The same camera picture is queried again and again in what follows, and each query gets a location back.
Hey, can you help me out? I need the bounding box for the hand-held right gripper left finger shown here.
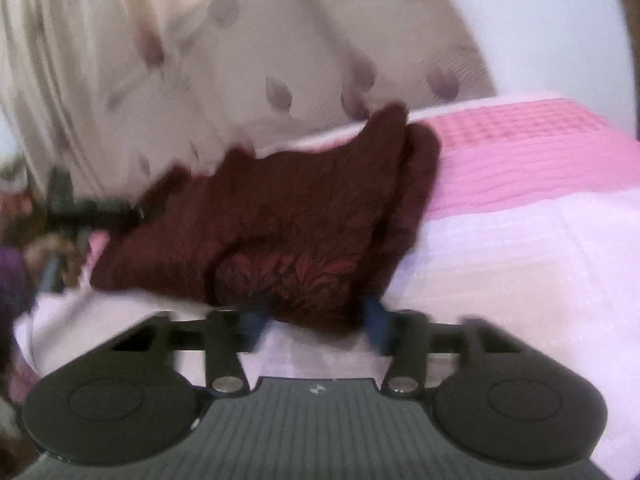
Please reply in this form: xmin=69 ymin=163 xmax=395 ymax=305
xmin=111 ymin=307 xmax=273 ymax=397

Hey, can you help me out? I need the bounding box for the person's left forearm purple sleeve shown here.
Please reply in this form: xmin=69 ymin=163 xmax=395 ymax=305
xmin=0 ymin=246 xmax=38 ymax=343

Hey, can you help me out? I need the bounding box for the dark red knitted sweater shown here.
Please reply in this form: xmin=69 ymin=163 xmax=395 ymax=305
xmin=90 ymin=102 xmax=443 ymax=337

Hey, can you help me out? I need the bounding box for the pink and white bed blanket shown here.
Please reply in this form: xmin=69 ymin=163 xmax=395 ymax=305
xmin=10 ymin=92 xmax=640 ymax=480

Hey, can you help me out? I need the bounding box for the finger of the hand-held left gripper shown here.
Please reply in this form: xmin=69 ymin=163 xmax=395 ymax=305
xmin=75 ymin=198 xmax=147 ymax=230

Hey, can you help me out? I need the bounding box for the beige leaf print curtain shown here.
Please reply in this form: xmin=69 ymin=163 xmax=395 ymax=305
xmin=300 ymin=0 xmax=498 ymax=121
xmin=0 ymin=0 xmax=361 ymax=211

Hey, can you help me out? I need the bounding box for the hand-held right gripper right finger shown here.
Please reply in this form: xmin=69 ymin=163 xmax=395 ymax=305
xmin=361 ymin=297 xmax=528 ymax=397

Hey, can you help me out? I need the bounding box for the person's left hand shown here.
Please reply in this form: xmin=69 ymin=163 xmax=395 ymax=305
xmin=22 ymin=232 xmax=88 ymax=288

